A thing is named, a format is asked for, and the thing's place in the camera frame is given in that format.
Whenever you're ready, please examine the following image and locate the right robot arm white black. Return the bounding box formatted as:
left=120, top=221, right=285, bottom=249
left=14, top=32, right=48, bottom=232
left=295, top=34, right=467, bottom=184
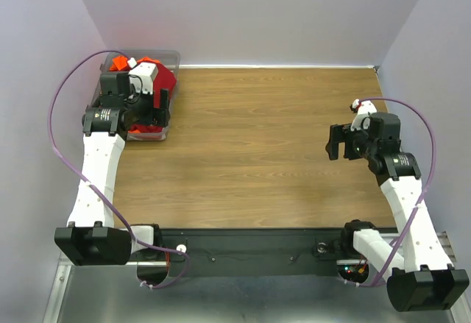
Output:
left=326, top=112, right=470, bottom=312

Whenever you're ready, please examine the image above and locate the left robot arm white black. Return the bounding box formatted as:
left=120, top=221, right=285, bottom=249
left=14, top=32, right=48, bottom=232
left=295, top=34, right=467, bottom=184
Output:
left=54, top=62, right=171, bottom=266

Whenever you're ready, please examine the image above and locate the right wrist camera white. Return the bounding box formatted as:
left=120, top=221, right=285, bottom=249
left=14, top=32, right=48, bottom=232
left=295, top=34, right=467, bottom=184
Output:
left=350, top=99, right=377, bottom=132

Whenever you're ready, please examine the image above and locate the clear plastic bin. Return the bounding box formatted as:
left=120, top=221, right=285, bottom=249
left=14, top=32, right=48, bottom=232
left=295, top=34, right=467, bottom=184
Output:
left=82, top=50, right=180, bottom=141

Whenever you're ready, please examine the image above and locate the aluminium frame rail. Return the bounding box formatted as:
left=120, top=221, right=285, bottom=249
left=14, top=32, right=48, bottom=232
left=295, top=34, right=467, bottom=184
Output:
left=44, top=252, right=468, bottom=322

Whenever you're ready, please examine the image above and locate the orange t shirt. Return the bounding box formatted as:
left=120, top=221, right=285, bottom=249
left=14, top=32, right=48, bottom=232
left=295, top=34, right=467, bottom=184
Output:
left=109, top=55, right=161, bottom=71

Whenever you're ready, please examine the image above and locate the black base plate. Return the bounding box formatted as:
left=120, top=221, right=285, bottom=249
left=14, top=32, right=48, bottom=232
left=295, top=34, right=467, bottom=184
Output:
left=150, top=228, right=375, bottom=283

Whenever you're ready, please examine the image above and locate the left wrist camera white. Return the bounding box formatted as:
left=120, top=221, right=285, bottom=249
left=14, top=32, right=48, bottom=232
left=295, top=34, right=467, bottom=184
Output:
left=129, top=62, right=158, bottom=95

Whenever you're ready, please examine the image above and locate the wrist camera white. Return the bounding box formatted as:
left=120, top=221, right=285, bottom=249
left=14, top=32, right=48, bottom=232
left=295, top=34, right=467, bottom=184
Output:
left=129, top=62, right=158, bottom=95
left=350, top=99, right=377, bottom=132

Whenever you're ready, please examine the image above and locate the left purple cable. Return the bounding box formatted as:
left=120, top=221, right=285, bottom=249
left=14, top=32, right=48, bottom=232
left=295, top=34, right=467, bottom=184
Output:
left=48, top=49, right=191, bottom=290

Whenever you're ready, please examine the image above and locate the dark red t shirt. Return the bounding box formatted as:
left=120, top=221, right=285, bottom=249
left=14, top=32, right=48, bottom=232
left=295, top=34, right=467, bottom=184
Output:
left=129, top=63, right=177, bottom=139

